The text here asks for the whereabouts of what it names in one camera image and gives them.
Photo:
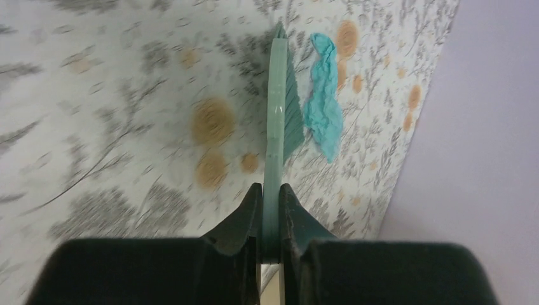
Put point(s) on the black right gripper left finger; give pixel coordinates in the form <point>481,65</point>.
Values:
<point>221,267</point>

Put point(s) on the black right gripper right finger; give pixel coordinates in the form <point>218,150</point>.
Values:
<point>319,268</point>

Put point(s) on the green hand brush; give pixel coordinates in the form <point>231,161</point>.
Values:
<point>284,133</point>

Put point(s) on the light blue paper scrap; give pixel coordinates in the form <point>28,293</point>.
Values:
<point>323,115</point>

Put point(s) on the floral table mat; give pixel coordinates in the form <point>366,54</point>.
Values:
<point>147,118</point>

